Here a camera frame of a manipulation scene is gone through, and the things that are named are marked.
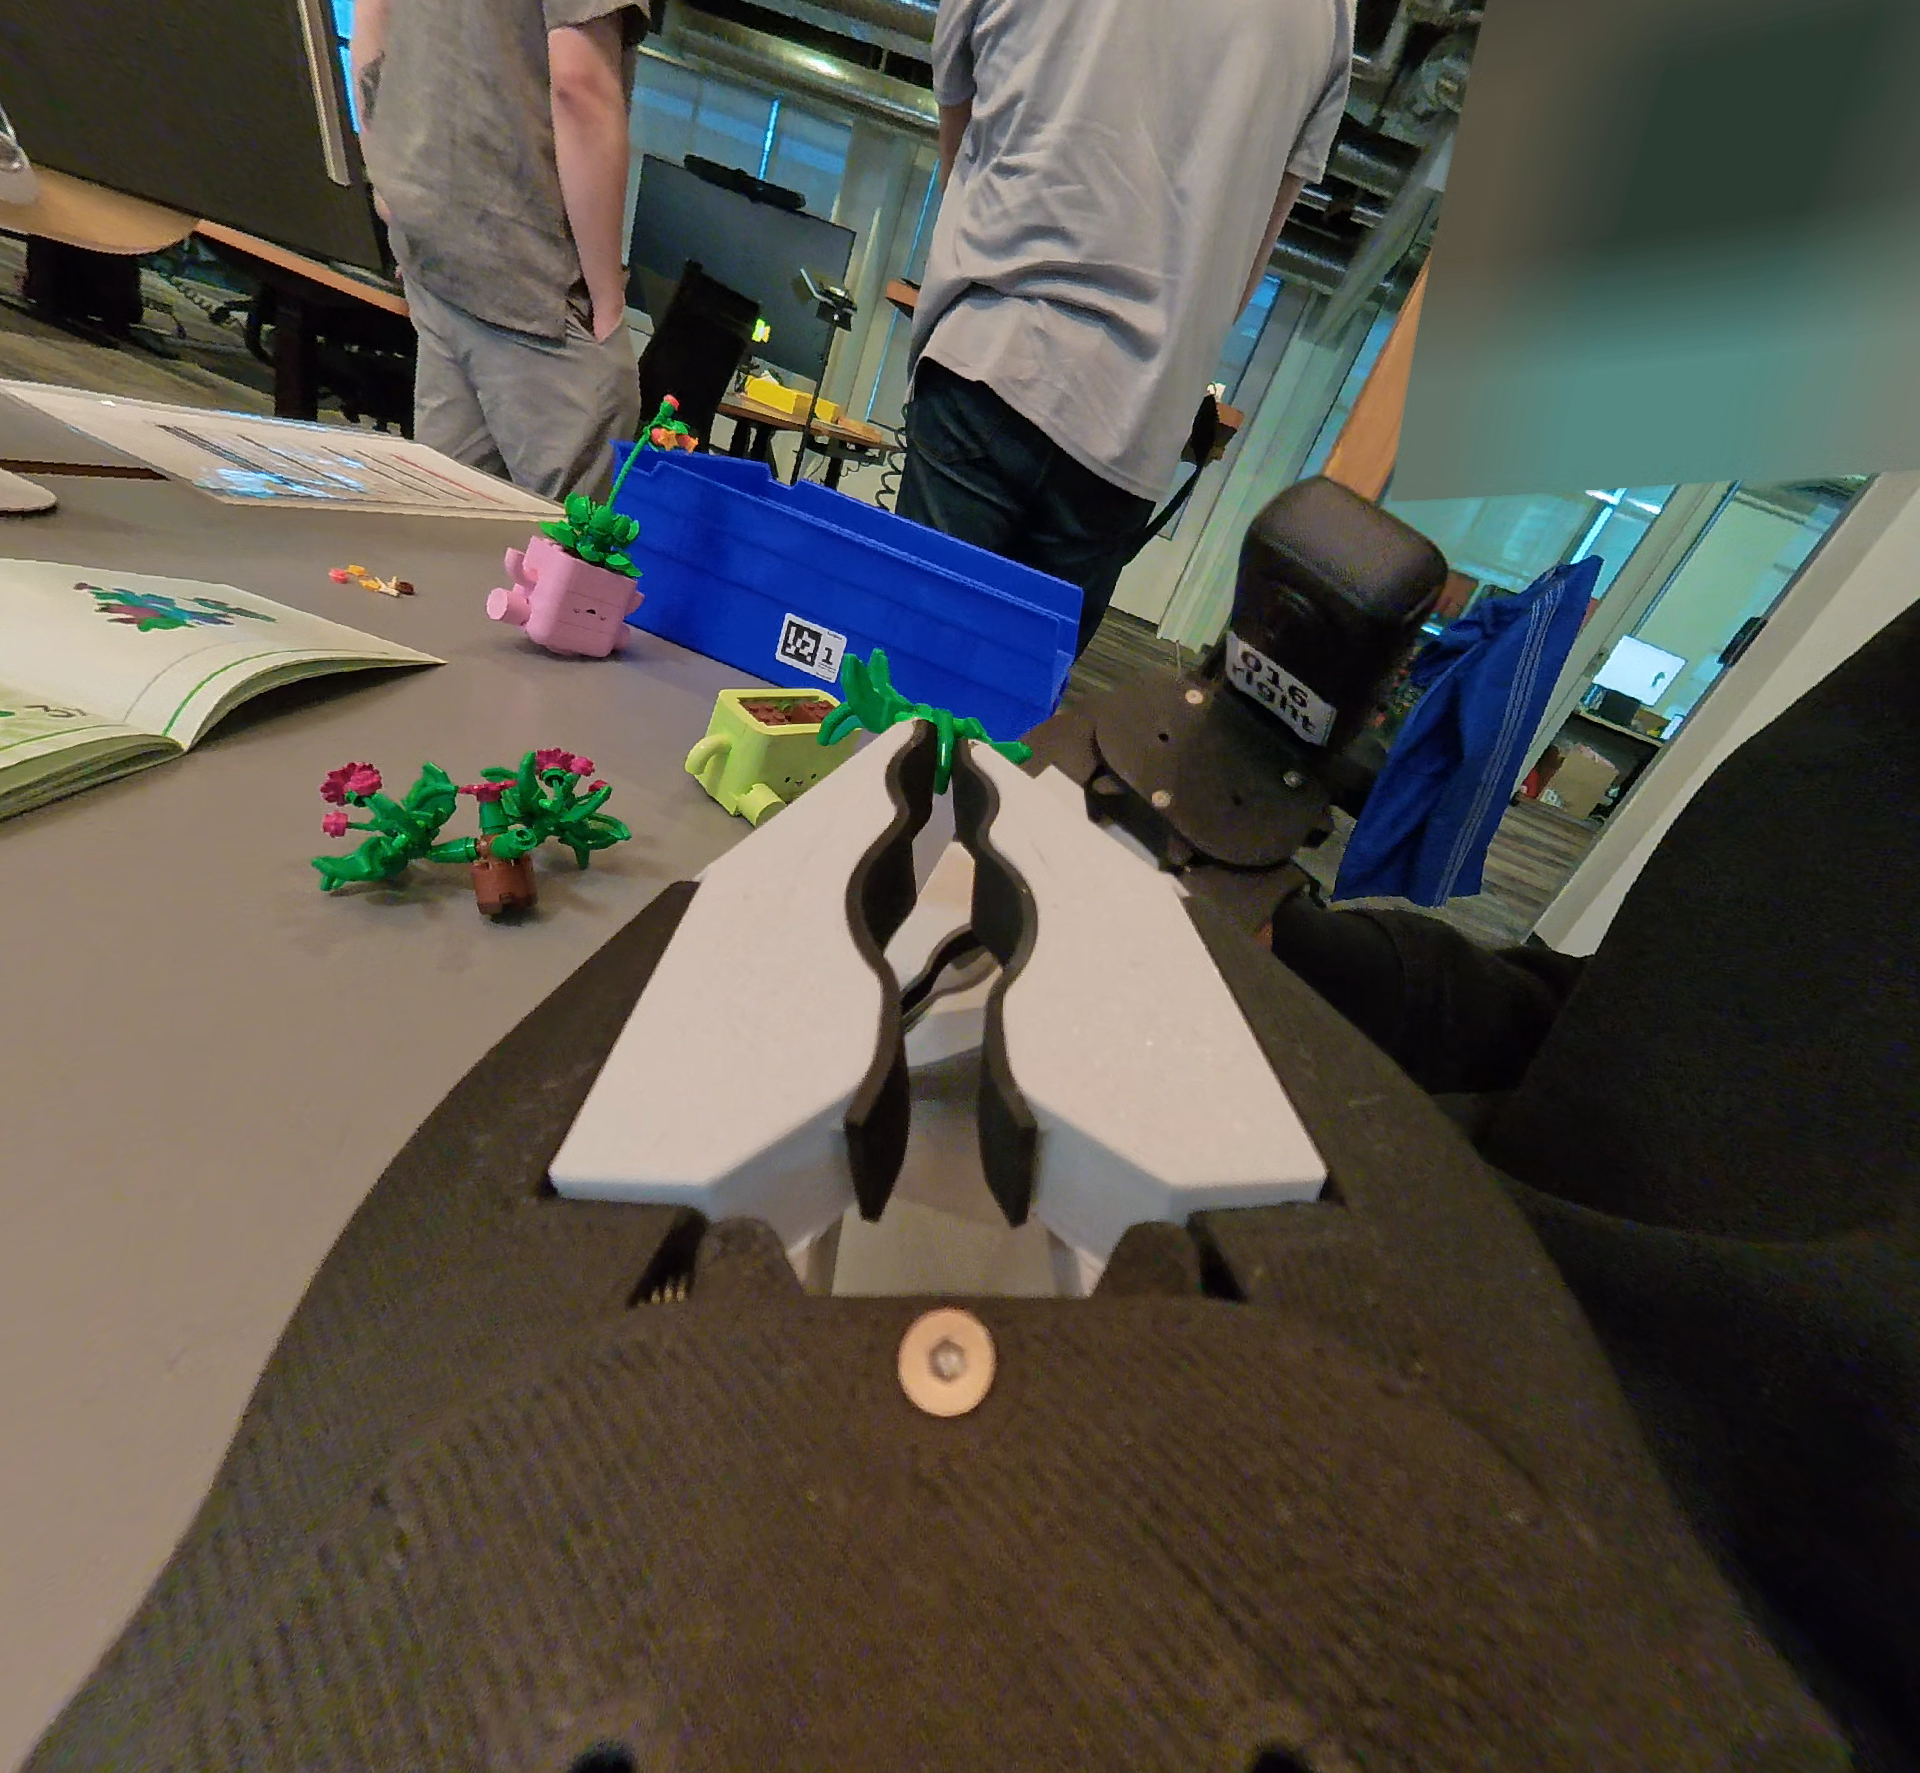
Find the small loose toy pieces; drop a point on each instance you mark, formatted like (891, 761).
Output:
(375, 580)

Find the white stand base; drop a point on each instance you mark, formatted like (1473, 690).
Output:
(19, 493)

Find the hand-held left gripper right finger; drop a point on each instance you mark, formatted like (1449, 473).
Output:
(1154, 1039)

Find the open instruction booklet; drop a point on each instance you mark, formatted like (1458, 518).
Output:
(135, 663)

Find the blue cloth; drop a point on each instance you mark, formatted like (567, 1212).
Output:
(1477, 739)

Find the toy plant with red flowers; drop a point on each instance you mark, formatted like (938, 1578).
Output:
(503, 822)

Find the wooden desk with black legs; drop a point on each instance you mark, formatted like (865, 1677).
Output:
(323, 280)

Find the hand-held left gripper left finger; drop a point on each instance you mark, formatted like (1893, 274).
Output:
(719, 1039)

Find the large black monitor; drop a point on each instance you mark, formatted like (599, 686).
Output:
(150, 33)

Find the lime green toy flowerpot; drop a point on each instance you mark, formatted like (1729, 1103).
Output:
(765, 753)

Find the black computer monitor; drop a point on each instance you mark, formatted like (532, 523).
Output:
(735, 243)

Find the blue storage bin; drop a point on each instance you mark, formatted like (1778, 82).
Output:
(839, 589)

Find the black office chair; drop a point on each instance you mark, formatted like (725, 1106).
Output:
(692, 342)

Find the green toy plant stem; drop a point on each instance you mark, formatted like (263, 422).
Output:
(879, 708)

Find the small yellow box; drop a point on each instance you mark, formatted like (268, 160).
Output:
(780, 392)

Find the pink toy flowerpot with plant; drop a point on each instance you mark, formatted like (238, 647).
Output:
(578, 604)

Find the printed paper sheet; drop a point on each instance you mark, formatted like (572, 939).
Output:
(300, 461)

